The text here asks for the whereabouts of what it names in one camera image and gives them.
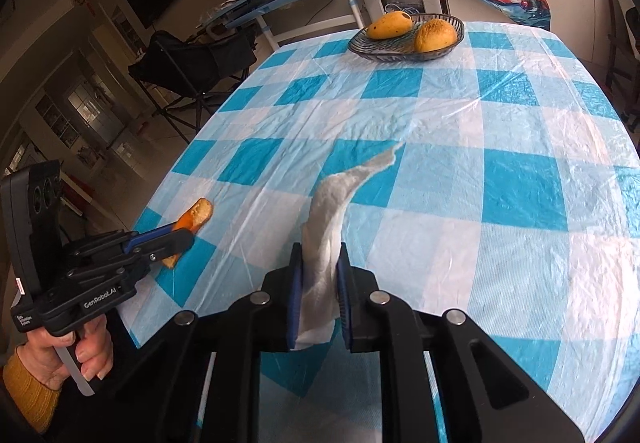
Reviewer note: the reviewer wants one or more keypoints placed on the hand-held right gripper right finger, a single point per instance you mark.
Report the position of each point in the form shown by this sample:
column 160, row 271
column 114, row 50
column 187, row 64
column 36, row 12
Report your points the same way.
column 344, row 303

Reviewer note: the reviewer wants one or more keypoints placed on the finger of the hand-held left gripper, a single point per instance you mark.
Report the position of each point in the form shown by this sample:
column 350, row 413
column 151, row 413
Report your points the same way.
column 172, row 243
column 150, row 238

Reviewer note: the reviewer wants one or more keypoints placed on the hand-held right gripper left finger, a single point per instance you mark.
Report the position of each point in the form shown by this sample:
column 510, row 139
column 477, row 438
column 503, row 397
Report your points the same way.
column 295, row 303

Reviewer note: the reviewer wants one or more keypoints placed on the white paper tissue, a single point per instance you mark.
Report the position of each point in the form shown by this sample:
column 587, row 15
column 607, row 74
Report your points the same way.
column 330, row 208

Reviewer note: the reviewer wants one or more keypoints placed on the person's left forearm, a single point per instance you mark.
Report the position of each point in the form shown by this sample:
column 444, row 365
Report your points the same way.
column 25, row 388

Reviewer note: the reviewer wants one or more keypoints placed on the person's left hand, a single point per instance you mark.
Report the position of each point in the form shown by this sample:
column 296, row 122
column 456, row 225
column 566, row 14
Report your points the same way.
column 95, row 348

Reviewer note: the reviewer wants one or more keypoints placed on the glass door cabinet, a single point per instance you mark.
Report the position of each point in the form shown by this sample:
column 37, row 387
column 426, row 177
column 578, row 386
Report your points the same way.
column 85, row 113

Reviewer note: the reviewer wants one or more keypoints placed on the black folding chair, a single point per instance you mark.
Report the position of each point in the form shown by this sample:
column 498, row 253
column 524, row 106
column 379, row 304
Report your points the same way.
column 200, row 63

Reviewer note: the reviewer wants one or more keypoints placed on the person's dark clothing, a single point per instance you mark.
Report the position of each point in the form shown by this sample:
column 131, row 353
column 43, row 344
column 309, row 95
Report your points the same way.
column 100, row 418

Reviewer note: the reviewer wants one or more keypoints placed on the blue checkered tablecloth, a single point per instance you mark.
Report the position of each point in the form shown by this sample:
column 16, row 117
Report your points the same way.
column 500, row 123

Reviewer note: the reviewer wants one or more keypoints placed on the glass fruit bowl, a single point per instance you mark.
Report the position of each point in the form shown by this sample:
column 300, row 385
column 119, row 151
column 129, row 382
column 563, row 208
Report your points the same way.
column 400, row 52

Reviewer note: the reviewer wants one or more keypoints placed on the smooth yellow mango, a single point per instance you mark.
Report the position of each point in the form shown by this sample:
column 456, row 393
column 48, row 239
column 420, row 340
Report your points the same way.
column 387, row 27

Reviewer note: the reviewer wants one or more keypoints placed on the speckled yellow mango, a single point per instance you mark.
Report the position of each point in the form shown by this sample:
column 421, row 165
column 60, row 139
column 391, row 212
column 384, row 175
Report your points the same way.
column 435, row 37

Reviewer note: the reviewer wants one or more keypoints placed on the wooden chair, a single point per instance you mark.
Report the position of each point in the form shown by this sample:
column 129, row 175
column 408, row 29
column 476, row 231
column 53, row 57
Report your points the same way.
column 612, row 23

